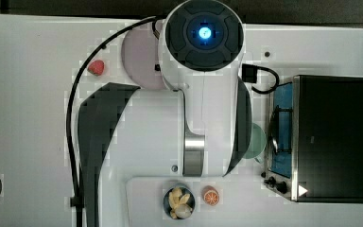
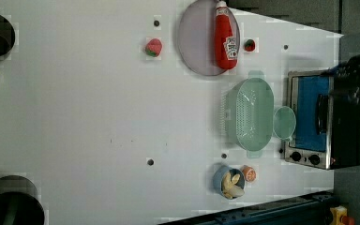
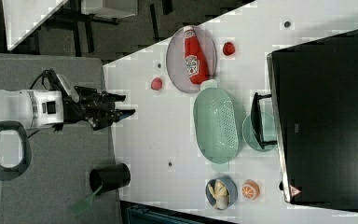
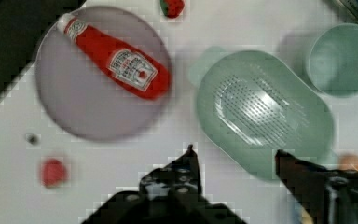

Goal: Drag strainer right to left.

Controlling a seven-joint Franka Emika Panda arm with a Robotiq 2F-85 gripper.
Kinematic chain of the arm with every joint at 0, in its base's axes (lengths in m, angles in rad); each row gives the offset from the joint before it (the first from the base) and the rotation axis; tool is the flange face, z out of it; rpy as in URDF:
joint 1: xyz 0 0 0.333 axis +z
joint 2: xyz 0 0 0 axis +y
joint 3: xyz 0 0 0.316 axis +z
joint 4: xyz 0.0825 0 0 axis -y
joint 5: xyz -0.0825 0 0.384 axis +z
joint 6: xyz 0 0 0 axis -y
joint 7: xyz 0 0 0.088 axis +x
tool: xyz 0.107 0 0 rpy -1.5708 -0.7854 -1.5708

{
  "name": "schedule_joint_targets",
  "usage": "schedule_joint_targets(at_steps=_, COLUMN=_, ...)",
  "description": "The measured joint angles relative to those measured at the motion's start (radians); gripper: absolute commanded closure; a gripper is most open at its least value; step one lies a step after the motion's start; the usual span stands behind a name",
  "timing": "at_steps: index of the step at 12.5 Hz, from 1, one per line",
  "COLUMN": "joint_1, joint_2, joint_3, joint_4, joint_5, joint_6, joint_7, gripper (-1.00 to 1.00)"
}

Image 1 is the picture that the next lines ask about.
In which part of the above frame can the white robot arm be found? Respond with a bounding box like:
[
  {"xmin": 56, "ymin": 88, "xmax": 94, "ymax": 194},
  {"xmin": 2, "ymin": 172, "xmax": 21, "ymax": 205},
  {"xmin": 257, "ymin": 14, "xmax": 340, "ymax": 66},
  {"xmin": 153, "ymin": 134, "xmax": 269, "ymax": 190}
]
[{"xmin": 77, "ymin": 0, "xmax": 251, "ymax": 227}]

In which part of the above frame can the lilac round plate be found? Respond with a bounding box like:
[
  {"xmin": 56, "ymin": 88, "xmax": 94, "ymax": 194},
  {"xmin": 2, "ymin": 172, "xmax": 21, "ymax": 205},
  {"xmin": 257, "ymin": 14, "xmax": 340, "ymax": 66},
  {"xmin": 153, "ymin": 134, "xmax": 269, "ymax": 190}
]
[{"xmin": 121, "ymin": 22, "xmax": 165, "ymax": 90}]

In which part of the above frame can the orange slice toy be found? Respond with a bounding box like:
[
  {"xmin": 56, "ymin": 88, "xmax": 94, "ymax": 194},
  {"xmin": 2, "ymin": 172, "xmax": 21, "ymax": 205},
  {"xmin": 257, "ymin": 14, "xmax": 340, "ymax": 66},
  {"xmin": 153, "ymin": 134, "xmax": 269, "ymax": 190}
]
[{"xmin": 202, "ymin": 185, "xmax": 219, "ymax": 206}]

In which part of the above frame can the blue bowl with chips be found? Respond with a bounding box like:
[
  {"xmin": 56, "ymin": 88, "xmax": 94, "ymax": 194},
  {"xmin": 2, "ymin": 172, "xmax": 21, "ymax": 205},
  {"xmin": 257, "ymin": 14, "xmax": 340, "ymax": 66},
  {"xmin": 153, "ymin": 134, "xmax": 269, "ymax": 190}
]
[{"xmin": 163, "ymin": 185, "xmax": 196, "ymax": 220}]

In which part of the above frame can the red strawberry toy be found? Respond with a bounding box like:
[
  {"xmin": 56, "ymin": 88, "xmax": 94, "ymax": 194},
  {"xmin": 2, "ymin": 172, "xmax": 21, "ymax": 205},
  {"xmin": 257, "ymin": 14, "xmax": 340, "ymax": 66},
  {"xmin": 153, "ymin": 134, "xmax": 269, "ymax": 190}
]
[{"xmin": 87, "ymin": 60, "xmax": 105, "ymax": 76}]

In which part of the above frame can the black toaster oven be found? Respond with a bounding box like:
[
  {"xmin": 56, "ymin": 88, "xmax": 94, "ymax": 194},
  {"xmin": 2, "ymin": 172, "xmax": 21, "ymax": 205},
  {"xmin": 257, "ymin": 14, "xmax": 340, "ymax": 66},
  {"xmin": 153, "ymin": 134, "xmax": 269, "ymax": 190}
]
[{"xmin": 262, "ymin": 75, "xmax": 363, "ymax": 203}]

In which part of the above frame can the black plug connector cable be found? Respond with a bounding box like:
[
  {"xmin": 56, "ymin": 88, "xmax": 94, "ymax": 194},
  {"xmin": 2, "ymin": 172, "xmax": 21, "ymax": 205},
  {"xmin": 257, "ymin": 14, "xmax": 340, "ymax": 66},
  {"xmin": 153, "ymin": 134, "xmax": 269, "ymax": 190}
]
[{"xmin": 241, "ymin": 63, "xmax": 280, "ymax": 95}]

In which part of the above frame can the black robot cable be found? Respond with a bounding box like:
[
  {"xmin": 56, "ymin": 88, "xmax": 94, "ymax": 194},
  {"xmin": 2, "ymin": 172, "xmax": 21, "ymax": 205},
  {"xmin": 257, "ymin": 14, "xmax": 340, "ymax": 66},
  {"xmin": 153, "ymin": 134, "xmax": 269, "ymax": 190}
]
[{"xmin": 65, "ymin": 15, "xmax": 168, "ymax": 227}]

